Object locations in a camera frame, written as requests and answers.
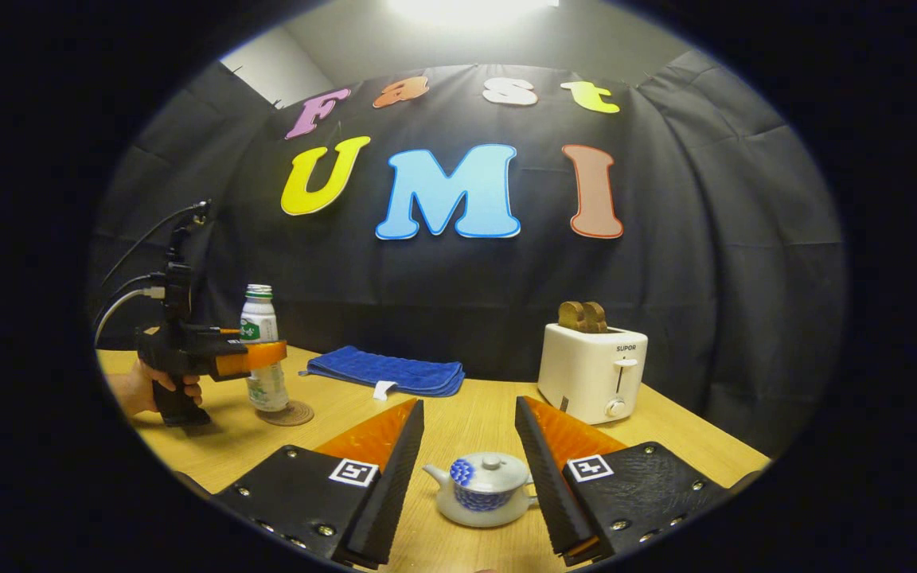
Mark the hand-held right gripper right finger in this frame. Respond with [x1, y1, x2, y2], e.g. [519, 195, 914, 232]
[514, 396, 735, 567]

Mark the white cable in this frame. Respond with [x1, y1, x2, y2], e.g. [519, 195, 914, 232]
[94, 287, 167, 345]

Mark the blue folded towel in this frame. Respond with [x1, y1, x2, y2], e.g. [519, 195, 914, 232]
[299, 345, 466, 400]

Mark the black backdrop cloth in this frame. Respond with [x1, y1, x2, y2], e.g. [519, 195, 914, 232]
[91, 62, 849, 458]

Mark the round brown coaster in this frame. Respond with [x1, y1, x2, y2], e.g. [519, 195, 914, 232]
[256, 400, 316, 427]

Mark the white green-label water bottle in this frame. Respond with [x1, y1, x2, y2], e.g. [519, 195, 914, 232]
[239, 284, 291, 413]

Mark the white toaster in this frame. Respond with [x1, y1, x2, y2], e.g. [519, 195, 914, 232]
[537, 322, 650, 426]

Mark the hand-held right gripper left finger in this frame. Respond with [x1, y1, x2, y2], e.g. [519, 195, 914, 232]
[212, 398, 426, 571]

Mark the black cable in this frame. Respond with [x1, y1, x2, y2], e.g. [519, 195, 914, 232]
[92, 274, 160, 321]
[100, 201, 212, 289]

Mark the white blue-patterned teacup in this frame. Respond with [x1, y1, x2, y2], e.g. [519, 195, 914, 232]
[423, 462, 541, 529]

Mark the bright ceiling light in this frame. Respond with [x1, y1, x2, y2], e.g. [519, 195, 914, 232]
[387, 0, 561, 29]

